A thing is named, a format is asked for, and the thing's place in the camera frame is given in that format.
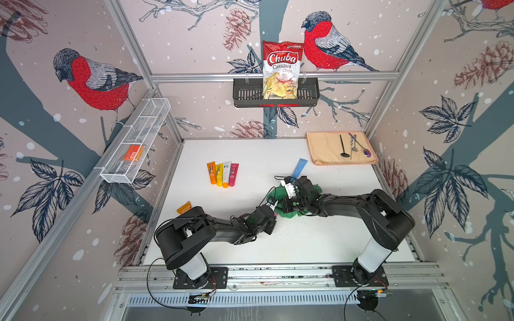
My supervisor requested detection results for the green microfibre cloth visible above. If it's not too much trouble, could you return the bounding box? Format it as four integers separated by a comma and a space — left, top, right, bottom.
270, 180, 323, 218

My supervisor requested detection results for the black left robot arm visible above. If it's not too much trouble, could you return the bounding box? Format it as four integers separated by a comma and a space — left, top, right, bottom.
154, 197, 278, 288

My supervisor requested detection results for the black ladle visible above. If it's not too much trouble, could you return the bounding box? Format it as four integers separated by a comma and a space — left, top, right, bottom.
339, 135, 350, 158

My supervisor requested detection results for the beige cloth mat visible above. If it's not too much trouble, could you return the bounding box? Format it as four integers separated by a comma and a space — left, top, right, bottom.
306, 131, 378, 166

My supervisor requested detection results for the light blue toothpaste tube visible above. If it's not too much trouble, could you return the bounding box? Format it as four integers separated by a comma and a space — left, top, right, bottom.
292, 159, 308, 179

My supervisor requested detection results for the red cassava chips bag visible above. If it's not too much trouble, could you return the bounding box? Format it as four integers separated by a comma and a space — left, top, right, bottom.
262, 41, 303, 100

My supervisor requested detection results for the dark pink toothpaste tube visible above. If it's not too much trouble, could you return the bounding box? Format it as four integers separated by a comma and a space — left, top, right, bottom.
228, 163, 239, 187

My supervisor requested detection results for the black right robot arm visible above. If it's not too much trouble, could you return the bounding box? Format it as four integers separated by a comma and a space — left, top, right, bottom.
273, 176, 415, 285

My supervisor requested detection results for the white wire shelf basket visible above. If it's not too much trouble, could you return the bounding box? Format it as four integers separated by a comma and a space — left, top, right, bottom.
100, 98, 171, 184

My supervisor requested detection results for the purple spoon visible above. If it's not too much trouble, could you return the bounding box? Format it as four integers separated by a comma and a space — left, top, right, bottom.
354, 138, 372, 158

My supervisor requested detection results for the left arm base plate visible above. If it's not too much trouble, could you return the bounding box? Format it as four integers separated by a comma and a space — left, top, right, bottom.
173, 267, 228, 290

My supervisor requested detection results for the white orange-capped toothpaste tube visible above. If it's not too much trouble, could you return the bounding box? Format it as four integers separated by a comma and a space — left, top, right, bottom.
222, 162, 232, 189

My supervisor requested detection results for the orange snack wrapper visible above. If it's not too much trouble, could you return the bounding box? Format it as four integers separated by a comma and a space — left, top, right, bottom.
177, 201, 192, 215

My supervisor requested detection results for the yellow toothpaste tube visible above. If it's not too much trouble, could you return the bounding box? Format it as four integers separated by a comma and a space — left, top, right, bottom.
216, 163, 224, 187

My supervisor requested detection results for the aluminium front rail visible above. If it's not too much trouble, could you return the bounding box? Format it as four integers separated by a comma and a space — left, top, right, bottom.
112, 262, 450, 294

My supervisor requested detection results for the black wall basket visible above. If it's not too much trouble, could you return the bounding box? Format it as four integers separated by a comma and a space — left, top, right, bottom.
233, 78, 320, 108

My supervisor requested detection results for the orange packet in basket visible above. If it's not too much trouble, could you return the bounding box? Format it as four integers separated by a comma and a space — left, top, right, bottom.
123, 144, 145, 163

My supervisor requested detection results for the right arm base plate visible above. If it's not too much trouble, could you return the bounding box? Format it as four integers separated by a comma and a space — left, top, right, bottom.
331, 264, 389, 288

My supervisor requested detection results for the orange toothpaste tube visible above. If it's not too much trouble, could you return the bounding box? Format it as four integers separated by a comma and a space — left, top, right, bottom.
207, 161, 217, 185

